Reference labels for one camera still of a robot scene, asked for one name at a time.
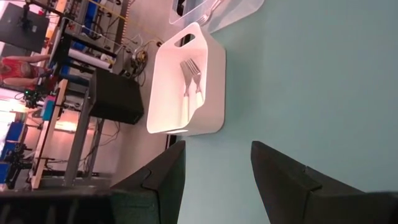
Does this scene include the white plastic bin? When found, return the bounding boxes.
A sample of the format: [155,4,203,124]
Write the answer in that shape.
[146,21,227,137]

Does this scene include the teal box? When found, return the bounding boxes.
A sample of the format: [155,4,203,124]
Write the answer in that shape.
[40,95,57,122]

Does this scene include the tangled floor cables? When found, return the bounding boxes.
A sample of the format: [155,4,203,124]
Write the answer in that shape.
[124,34,162,85]

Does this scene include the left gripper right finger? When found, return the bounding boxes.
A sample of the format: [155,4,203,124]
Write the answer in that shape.
[250,141,398,224]

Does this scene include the black computer monitor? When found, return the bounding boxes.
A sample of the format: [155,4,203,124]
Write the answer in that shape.
[0,2,50,54]

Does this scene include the yellow extension cord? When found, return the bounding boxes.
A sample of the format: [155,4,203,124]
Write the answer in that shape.
[88,0,162,47]

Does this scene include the black standing desk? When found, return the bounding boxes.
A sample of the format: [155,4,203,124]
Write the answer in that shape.
[48,17,125,78]

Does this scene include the white roll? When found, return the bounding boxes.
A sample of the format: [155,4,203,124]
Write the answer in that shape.
[67,48,113,70]

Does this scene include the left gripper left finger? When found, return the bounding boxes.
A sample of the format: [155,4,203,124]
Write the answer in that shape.
[0,140,187,224]

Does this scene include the green table mat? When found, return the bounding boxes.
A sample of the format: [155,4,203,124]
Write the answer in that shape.
[166,0,398,224]

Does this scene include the person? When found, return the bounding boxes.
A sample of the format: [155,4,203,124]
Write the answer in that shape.
[0,55,52,88]

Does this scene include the black striped floor mat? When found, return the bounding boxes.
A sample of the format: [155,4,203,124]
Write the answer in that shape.
[102,0,131,47]

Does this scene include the blue storage bin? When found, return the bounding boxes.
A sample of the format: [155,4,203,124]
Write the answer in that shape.
[0,121,27,184]

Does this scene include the black computer tower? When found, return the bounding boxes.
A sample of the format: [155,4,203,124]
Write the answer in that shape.
[88,67,146,125]

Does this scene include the grey metal table frame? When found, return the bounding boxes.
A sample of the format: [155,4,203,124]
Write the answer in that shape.
[63,93,106,187]

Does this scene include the wooden top workbench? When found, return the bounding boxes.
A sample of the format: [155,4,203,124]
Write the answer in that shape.
[29,79,69,190]

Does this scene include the clear plastic bin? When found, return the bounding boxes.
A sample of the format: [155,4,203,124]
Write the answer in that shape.
[168,0,265,34]

